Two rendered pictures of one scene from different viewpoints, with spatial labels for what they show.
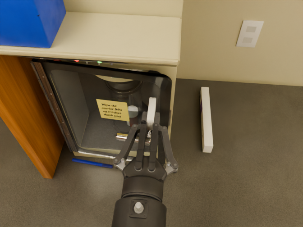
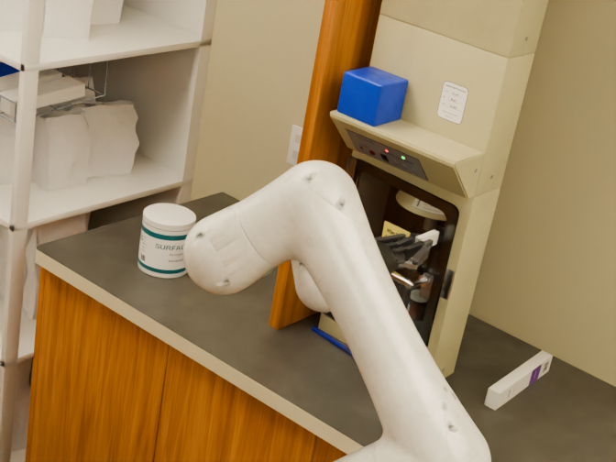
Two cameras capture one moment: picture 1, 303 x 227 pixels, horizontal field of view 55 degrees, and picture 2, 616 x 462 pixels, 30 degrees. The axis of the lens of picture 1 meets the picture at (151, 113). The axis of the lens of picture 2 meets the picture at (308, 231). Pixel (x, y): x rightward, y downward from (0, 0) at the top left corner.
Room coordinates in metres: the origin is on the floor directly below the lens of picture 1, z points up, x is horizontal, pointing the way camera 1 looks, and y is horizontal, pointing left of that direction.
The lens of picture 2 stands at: (-1.64, -0.88, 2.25)
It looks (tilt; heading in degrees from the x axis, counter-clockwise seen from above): 24 degrees down; 30
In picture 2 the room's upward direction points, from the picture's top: 10 degrees clockwise
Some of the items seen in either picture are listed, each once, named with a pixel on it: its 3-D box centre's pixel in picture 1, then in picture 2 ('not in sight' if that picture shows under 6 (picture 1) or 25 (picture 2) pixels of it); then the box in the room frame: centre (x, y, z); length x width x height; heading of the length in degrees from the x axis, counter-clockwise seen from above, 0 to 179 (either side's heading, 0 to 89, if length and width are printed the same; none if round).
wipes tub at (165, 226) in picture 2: not in sight; (166, 240); (0.42, 0.70, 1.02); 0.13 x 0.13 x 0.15
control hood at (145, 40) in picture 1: (92, 54); (401, 153); (0.41, 0.11, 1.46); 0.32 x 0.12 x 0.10; 85
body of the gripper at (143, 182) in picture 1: (144, 179); (382, 258); (0.23, 0.01, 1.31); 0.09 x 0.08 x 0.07; 175
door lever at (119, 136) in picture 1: (135, 133); (403, 276); (0.40, 0.04, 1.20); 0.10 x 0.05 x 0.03; 80
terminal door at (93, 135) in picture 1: (111, 122); (386, 263); (0.45, 0.11, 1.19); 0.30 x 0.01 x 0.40; 80
